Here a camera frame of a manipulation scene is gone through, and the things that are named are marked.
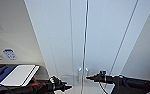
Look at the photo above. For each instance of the white wardrobe door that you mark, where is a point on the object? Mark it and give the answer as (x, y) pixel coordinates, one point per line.
(54, 33)
(107, 33)

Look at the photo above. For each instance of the white flat board dark edge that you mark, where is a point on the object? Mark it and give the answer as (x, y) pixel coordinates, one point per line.
(19, 75)

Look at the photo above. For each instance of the white wardrobe carcass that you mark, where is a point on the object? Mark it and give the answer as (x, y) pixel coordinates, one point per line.
(141, 20)

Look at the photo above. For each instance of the orange folding stand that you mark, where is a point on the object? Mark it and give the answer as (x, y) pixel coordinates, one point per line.
(32, 84)

